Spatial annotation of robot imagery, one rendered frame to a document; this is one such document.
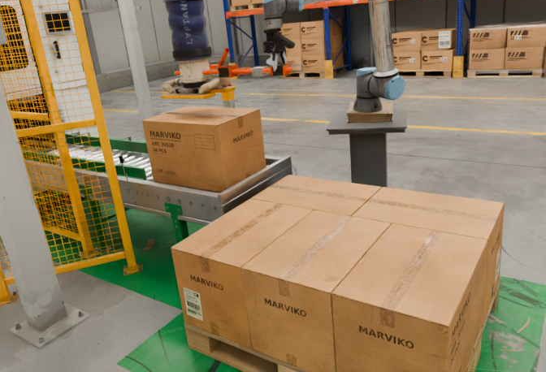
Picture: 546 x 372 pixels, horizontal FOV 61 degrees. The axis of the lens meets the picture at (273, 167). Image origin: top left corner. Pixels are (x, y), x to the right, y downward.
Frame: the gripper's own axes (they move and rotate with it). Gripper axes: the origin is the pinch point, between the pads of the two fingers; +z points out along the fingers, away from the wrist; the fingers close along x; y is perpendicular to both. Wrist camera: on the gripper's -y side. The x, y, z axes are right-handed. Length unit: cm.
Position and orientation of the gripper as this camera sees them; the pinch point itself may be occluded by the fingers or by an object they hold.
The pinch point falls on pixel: (280, 68)
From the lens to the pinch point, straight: 244.7
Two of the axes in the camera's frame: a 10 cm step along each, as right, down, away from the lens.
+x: -5.6, 3.1, -7.7
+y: -8.3, -1.1, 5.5
